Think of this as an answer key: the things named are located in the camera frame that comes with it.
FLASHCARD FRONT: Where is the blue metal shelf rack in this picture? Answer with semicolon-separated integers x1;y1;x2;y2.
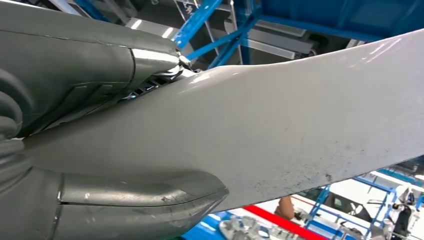
72;0;424;240

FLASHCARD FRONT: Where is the red barrier belt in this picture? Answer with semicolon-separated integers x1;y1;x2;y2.
243;205;329;240

